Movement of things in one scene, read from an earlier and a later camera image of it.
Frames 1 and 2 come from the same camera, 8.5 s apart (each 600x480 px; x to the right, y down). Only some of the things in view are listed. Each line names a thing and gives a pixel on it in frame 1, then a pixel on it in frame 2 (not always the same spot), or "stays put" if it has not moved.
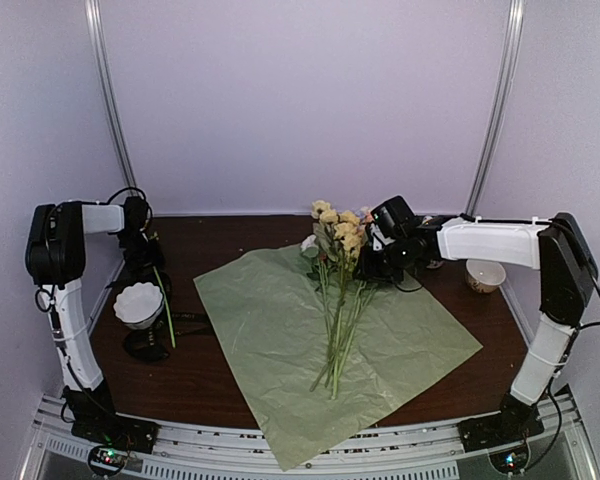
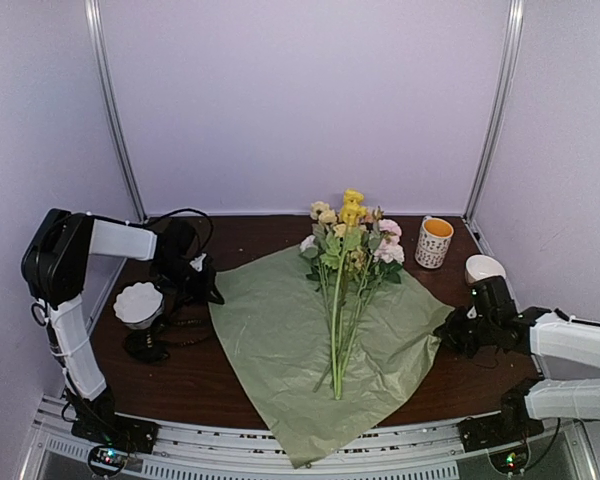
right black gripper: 368,270 to 449,329
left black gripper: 156,257 to 204,293
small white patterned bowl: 483,275 stays put
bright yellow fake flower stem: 167,307 to 353,209
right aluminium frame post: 516,18 stays put
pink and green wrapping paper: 317,362 stays put
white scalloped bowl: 138,305 stays put
